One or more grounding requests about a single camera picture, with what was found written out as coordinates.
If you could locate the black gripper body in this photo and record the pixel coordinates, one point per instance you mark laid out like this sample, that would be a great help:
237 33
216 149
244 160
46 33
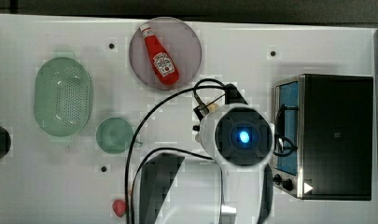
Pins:
230 116

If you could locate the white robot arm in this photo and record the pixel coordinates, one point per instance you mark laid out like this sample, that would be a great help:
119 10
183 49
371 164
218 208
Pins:
230 184

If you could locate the green mug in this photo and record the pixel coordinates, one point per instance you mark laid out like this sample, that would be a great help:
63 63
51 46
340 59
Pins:
114 135

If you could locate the red ketchup bottle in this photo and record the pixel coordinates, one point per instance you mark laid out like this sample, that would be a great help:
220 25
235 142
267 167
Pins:
161 61

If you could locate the grey round plate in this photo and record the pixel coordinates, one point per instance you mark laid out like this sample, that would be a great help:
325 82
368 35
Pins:
180 41

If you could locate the silver toaster oven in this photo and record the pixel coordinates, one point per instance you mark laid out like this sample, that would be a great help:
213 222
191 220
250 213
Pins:
324 137

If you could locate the toy strawberry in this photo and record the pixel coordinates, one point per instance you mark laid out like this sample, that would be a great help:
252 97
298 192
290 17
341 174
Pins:
119 207

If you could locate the green perforated colander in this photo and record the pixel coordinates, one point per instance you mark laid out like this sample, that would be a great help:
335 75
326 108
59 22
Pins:
63 98

